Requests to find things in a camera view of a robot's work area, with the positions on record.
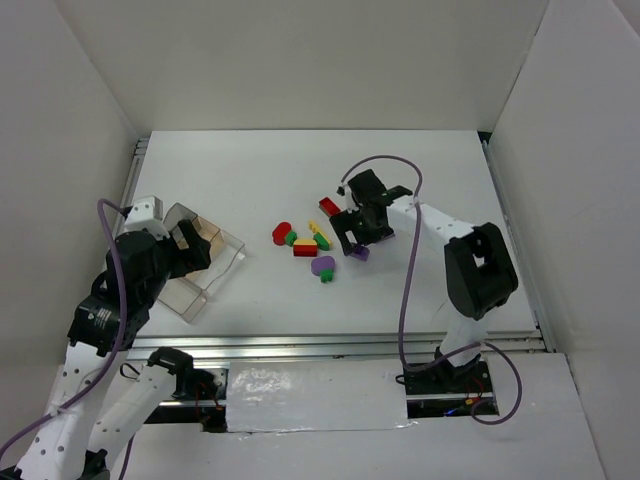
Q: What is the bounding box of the small purple square lego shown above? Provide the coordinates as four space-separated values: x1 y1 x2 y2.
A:
350 244 370 262

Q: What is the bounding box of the green long lego brick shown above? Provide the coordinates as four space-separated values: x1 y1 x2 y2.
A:
313 233 331 251

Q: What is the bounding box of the purple rounded lego brick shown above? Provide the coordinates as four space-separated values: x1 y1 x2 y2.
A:
310 255 335 276

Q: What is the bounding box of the yellow long lego brick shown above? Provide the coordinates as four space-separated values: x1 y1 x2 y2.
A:
308 220 332 246

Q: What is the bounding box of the small green lego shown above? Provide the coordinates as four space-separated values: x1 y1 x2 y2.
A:
320 269 334 283

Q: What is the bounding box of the yellow rounded lego brick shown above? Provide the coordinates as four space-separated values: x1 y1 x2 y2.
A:
293 238 317 248

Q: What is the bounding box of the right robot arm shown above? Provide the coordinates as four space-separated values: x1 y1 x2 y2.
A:
330 169 519 380

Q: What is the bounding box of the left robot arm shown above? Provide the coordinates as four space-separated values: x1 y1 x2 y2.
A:
1 220 217 479

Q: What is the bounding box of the amber plastic container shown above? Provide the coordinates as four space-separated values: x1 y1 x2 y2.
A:
192 216 225 256

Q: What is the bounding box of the small clear plastic container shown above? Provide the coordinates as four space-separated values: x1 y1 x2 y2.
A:
200 230 246 297

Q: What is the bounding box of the red flat lego brick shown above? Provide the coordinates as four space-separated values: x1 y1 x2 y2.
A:
318 197 341 217

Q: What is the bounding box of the long clear plastic container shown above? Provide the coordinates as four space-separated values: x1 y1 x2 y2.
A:
158 272 208 323

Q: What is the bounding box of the small green lego brick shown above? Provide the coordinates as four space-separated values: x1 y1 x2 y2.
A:
285 230 298 247

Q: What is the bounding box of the red rounded lego brick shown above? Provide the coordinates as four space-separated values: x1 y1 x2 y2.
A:
272 221 292 246

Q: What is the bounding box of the white foam board cover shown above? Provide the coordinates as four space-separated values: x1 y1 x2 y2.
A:
226 360 409 433

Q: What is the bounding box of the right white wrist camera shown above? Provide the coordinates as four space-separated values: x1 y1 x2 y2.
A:
336 184 358 212

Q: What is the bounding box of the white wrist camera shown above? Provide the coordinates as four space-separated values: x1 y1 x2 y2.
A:
336 184 358 212
124 196 169 239

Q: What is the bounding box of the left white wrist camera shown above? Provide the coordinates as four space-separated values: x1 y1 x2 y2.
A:
124 196 169 239

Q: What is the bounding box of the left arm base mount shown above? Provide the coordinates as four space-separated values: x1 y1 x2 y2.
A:
145 368 229 433

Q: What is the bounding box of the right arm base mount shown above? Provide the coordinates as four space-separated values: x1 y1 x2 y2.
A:
395 360 499 419

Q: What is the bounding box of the aluminium front rail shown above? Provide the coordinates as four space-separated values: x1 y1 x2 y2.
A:
127 331 547 362

